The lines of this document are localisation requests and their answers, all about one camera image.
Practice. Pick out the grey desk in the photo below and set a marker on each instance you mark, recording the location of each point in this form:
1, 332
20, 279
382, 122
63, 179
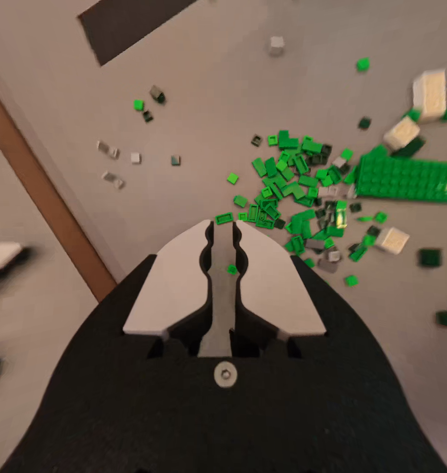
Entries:
208, 111

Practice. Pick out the white and black object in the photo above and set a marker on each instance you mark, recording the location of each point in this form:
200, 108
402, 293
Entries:
5, 258

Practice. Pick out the small grey brick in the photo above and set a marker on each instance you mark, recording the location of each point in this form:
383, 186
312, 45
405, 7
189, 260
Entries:
276, 46

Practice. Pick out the long white brick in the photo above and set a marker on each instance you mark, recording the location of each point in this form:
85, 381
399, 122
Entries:
429, 96

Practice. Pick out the pile of small green tiles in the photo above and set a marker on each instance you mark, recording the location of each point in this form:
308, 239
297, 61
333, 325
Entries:
282, 173

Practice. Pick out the dark rectangular strip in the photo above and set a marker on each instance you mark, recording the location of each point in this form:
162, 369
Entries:
131, 26

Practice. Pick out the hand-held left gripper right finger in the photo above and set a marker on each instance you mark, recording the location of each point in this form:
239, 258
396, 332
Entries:
278, 292

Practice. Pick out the small dark green brick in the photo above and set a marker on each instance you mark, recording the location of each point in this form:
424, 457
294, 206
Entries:
175, 160
364, 123
157, 94

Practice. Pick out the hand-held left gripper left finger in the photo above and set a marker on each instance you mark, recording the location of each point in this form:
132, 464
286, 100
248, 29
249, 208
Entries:
171, 288

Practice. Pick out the small white brick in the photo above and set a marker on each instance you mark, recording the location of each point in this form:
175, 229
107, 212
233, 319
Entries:
401, 132
392, 240

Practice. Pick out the single green square tile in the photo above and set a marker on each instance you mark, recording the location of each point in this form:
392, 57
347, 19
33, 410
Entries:
232, 269

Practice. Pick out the green building plate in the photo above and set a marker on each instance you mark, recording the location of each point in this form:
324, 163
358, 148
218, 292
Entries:
404, 177

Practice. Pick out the small grey tile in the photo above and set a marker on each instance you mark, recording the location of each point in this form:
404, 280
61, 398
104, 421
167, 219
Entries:
113, 180
135, 158
108, 149

